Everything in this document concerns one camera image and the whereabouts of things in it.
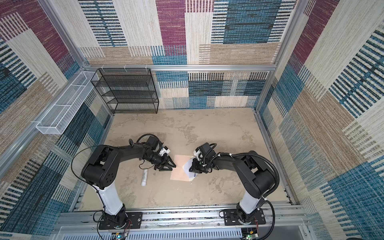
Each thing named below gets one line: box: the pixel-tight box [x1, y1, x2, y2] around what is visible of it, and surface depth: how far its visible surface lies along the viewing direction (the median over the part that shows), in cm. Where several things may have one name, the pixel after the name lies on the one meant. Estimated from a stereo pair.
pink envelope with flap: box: [170, 154, 193, 182], surface depth 92 cm
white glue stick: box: [141, 169, 149, 186], surface depth 87 cm
